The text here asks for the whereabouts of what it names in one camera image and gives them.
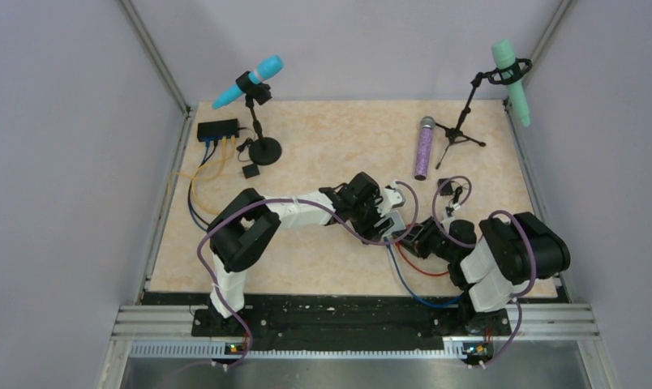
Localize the small black adapter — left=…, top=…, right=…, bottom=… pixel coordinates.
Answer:
left=242, top=164, right=260, bottom=179

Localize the black power adapter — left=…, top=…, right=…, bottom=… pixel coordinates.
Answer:
left=437, top=178, right=454, bottom=197

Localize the red ethernet cable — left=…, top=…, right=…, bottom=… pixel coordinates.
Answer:
left=394, top=242, right=451, bottom=278

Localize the black round-base mic stand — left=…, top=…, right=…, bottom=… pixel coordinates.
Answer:
left=245, top=97, right=282, bottom=166

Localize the black power cable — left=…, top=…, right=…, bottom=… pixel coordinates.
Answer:
left=439, top=182, right=472, bottom=213

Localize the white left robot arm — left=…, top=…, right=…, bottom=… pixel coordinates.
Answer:
left=208, top=173, right=405, bottom=335

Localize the purple glitter microphone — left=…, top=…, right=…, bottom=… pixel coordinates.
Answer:
left=414, top=116, right=435, bottom=181

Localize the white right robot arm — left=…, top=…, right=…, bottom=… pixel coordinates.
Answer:
left=399, top=212, right=571, bottom=334

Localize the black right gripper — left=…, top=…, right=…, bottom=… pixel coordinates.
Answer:
left=392, top=216, right=457, bottom=263

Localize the yellow ethernet cable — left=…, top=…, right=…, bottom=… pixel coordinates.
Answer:
left=166, top=136, right=237, bottom=217

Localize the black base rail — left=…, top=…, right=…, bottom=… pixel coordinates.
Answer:
left=191, top=294, right=512, bottom=352

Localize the white network switch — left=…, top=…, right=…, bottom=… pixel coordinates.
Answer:
left=378, top=211, right=406, bottom=237

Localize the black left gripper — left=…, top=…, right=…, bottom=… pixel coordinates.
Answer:
left=350, top=193, right=393, bottom=245

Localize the black network switch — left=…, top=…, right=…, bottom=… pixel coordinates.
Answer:
left=196, top=118, right=240, bottom=143

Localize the black tripod mic stand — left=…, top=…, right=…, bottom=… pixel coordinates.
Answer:
left=435, top=58, right=534, bottom=170

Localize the mint green microphone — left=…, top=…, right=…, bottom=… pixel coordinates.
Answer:
left=491, top=39, right=533, bottom=127

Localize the cyan microphone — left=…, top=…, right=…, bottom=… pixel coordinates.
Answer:
left=212, top=55, right=284, bottom=109

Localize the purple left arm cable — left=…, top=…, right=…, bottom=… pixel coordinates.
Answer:
left=197, top=180, right=421, bottom=371

